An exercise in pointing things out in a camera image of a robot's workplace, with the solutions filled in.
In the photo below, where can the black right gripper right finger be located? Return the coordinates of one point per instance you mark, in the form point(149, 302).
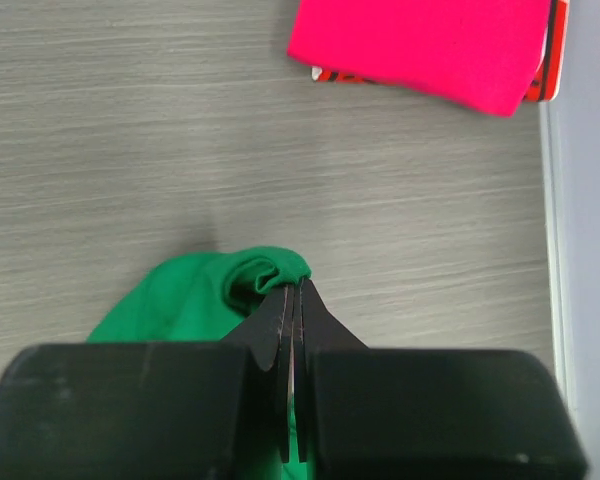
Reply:
point(410, 413)

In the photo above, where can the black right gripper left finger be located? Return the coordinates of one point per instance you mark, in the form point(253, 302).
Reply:
point(152, 410)

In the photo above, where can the green t-shirt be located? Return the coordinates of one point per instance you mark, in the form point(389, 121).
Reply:
point(199, 297)

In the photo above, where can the folded pink t-shirt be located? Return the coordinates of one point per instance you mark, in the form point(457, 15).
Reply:
point(480, 54)

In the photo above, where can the right aluminium corner post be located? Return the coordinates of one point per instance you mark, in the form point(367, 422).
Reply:
point(562, 332)

